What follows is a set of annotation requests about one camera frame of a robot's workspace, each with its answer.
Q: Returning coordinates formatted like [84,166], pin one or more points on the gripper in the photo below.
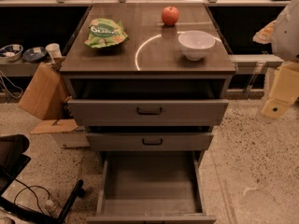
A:
[287,34]

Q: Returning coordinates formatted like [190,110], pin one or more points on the green rice chip bag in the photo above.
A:
[105,33]

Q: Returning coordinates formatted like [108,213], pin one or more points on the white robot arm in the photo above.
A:
[283,35]

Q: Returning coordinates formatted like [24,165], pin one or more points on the grey drawer cabinet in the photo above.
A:
[152,50]

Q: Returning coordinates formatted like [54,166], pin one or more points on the bottom grey drawer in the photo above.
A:
[151,188]

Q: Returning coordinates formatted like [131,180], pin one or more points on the grey drawer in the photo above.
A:
[149,141]
[151,188]
[148,112]

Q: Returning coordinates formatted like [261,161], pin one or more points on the middle grey drawer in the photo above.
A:
[149,141]

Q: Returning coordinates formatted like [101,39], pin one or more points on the top grey drawer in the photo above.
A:
[148,112]

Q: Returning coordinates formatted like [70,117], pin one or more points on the white ceramic bowl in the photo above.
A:
[196,45]

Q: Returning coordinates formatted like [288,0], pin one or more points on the red apple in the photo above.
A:
[170,15]

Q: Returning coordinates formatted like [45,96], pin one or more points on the white box under flap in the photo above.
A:
[76,138]

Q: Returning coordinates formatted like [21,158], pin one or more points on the white paper cup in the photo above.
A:
[53,50]

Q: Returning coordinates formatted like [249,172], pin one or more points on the brown cardboard box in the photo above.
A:
[44,98]

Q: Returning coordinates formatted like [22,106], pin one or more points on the blue patterned bowl right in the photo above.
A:
[34,55]

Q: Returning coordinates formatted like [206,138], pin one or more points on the blue patterned bowl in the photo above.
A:
[34,55]
[11,52]

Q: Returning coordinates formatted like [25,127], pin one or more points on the blue patterned bowl left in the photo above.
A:
[11,52]

